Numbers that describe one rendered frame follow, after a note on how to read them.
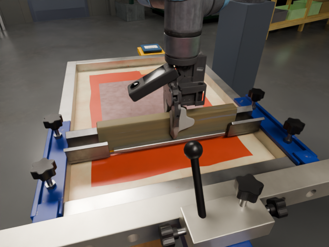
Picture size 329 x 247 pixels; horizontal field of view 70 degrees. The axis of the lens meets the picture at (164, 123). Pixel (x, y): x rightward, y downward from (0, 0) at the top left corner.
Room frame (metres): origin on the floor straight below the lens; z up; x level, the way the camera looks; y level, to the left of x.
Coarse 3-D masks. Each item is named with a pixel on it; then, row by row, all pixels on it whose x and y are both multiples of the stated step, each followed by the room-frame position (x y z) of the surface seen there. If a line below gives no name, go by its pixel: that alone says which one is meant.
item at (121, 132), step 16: (192, 112) 0.49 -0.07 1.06; (208, 112) 0.49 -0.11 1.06; (224, 112) 0.50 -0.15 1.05; (112, 128) 0.43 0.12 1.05; (128, 128) 0.44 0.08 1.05; (144, 128) 0.45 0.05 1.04; (160, 128) 0.46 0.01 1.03; (192, 128) 0.48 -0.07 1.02; (208, 128) 0.49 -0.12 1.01; (224, 128) 0.51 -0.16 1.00; (112, 144) 0.43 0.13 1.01; (128, 144) 0.44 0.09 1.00
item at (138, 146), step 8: (184, 136) 0.47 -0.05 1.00; (192, 136) 0.48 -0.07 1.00; (200, 136) 0.48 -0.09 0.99; (208, 136) 0.48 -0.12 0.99; (216, 136) 0.49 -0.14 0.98; (136, 144) 0.44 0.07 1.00; (144, 144) 0.44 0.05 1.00; (152, 144) 0.44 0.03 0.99; (160, 144) 0.45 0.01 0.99; (168, 144) 0.45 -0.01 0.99
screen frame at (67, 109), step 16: (80, 64) 0.97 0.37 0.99; (96, 64) 0.98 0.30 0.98; (112, 64) 1.00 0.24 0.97; (128, 64) 1.02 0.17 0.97; (144, 64) 1.04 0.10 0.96; (208, 80) 0.86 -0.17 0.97; (64, 96) 0.68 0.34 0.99; (224, 96) 0.72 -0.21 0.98; (64, 112) 0.59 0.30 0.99; (272, 144) 0.46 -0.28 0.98; (272, 160) 0.40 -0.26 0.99; (288, 160) 0.40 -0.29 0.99; (192, 176) 0.34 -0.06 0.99; (208, 176) 0.34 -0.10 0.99; (224, 176) 0.34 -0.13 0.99; (112, 192) 0.30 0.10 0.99; (128, 192) 0.30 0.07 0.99; (144, 192) 0.30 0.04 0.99; (160, 192) 0.30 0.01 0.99; (64, 208) 0.26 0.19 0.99; (80, 208) 0.26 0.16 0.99; (96, 208) 0.26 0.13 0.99
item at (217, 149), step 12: (156, 96) 0.75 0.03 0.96; (156, 108) 0.67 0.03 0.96; (180, 144) 0.49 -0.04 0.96; (204, 144) 0.49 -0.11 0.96; (216, 144) 0.49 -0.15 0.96; (228, 144) 0.49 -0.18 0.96; (240, 144) 0.49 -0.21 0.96; (180, 156) 0.44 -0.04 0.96; (204, 156) 0.44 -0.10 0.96; (216, 156) 0.44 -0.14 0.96; (228, 156) 0.44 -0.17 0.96; (240, 156) 0.44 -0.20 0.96; (180, 168) 0.40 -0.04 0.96
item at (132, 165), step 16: (96, 80) 0.88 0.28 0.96; (112, 80) 0.88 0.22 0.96; (128, 80) 0.88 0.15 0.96; (96, 96) 0.75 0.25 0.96; (112, 96) 0.75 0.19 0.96; (128, 96) 0.75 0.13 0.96; (96, 112) 0.64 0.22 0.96; (112, 112) 0.64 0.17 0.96; (128, 112) 0.64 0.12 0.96; (144, 112) 0.65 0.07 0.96; (96, 160) 0.42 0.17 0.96; (112, 160) 0.42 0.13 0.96; (128, 160) 0.42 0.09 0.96; (144, 160) 0.43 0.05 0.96; (160, 160) 0.43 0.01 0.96; (96, 176) 0.37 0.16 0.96; (112, 176) 0.37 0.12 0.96; (128, 176) 0.37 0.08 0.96; (144, 176) 0.37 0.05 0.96
